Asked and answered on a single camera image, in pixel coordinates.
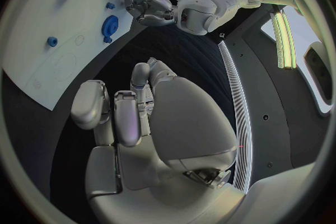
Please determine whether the glowing light bar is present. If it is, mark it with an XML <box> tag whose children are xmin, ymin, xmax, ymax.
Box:
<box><xmin>269</xmin><ymin>6</ymin><xmax>297</xmax><ymax>71</ymax></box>

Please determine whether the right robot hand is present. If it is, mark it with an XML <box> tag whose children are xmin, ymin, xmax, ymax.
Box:
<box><xmin>70</xmin><ymin>57</ymin><xmax>248</xmax><ymax>224</ymax></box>

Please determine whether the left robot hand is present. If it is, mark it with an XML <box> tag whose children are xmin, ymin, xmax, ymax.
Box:
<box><xmin>120</xmin><ymin>0</ymin><xmax>176</xmax><ymax>27</ymax></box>

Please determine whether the blue gear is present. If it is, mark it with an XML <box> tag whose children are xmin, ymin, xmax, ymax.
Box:
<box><xmin>101</xmin><ymin>15</ymin><xmax>120</xmax><ymax>38</ymax></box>

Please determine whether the white task board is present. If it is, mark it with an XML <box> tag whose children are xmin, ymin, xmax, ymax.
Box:
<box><xmin>1</xmin><ymin>0</ymin><xmax>165</xmax><ymax>111</ymax></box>

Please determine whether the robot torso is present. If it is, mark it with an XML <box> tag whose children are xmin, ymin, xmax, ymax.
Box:
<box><xmin>217</xmin><ymin>2</ymin><xmax>336</xmax><ymax>195</ymax></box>

